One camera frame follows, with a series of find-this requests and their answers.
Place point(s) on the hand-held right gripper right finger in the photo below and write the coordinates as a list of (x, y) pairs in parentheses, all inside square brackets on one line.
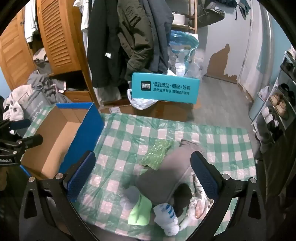
[(204, 176)]

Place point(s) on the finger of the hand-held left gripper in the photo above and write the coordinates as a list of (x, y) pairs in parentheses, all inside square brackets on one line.
[(30, 141), (20, 124)]

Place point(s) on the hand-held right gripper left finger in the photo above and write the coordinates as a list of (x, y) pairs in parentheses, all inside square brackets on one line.
[(81, 176)]

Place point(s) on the blue cardboard box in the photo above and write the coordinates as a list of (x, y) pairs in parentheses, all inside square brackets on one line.
[(53, 139)]

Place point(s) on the grey garment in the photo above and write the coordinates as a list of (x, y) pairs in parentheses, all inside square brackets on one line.
[(166, 176)]

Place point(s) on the green bubble wrap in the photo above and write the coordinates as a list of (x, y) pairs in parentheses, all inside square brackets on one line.
[(155, 153)]

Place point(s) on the white blue striped sock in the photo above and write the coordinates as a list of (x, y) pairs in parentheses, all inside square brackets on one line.
[(165, 215)]

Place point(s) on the grey paper bag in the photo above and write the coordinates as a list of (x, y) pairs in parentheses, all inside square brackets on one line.
[(34, 104)]

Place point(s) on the white fluffy garment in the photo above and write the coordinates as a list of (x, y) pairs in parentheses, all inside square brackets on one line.
[(16, 95)]

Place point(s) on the dark cloth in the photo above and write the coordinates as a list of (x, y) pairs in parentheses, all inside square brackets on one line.
[(182, 199)]

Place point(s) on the white patterned cloth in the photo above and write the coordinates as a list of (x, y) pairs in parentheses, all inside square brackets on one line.
[(198, 208)]

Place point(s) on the grey hoodie pile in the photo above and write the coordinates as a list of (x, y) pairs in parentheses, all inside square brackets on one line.
[(46, 83)]

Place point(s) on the grey sock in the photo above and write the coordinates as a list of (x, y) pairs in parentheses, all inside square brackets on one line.
[(130, 194)]

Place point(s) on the light green cloth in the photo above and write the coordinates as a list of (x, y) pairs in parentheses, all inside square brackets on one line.
[(141, 210)]

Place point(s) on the green white checked tablecloth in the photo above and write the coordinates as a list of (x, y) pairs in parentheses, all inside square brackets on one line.
[(143, 129)]

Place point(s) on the brown cardboard box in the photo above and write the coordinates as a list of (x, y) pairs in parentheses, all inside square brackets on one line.
[(161, 111)]

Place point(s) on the white shoe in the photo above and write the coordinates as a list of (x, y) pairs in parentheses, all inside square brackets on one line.
[(272, 120), (267, 111)]

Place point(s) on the light blue trash bin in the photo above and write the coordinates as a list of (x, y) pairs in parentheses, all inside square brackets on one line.
[(257, 104)]

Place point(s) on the white plastic bag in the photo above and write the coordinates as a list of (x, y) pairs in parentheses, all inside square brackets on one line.
[(141, 103)]

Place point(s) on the teal printed box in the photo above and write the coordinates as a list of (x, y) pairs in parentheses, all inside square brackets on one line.
[(166, 88)]

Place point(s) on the wooden louvered wardrobe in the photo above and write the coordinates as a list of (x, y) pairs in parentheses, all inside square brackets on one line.
[(57, 34)]

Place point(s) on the brown shoe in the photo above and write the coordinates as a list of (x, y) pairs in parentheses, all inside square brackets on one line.
[(275, 99), (281, 109)]

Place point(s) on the white hanging shirt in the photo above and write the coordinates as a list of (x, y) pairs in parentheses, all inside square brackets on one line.
[(30, 20), (84, 16)]

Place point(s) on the black jacket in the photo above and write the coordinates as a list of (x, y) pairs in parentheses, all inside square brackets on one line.
[(104, 46)]

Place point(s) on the black shoe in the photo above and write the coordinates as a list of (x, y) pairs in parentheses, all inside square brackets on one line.
[(286, 89)]

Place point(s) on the clear plastic bag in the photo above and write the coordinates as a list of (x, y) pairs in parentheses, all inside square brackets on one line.
[(182, 53)]

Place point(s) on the shoe rack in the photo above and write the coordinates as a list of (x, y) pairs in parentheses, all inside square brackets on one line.
[(286, 78)]

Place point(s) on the white door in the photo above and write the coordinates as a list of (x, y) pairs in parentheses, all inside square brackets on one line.
[(256, 46)]

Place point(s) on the olive jacket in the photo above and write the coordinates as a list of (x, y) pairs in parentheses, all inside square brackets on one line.
[(136, 34)]

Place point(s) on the dark grey jacket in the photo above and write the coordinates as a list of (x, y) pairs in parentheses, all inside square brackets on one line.
[(159, 27)]

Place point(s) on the white basin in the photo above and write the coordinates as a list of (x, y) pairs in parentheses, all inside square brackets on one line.
[(179, 18)]

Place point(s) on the olive hanging bag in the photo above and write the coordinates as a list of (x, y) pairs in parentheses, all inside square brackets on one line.
[(210, 16)]

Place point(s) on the wooden shelf rack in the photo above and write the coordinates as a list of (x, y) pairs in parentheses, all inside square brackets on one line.
[(192, 14)]

